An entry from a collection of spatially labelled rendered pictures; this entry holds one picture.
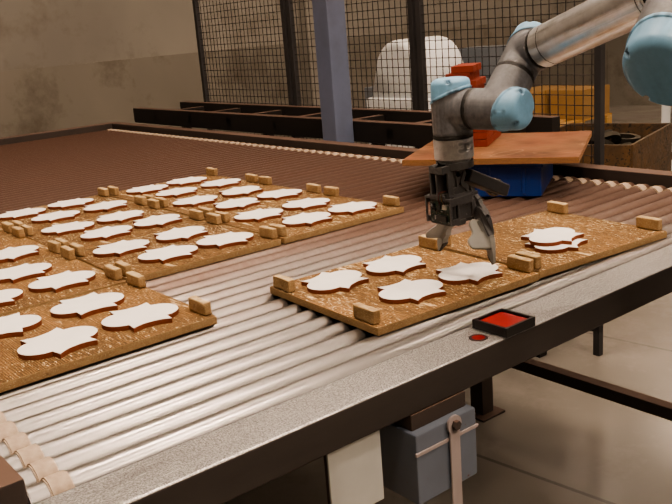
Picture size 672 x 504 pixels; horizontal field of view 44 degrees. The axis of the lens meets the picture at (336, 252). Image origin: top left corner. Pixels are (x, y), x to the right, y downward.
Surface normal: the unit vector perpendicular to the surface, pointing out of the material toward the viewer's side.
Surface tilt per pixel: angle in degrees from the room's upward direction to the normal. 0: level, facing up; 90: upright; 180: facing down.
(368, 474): 90
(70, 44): 90
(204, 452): 0
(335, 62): 90
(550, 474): 0
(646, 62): 125
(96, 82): 90
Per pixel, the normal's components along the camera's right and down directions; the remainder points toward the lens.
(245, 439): -0.07, -0.96
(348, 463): 0.63, 0.15
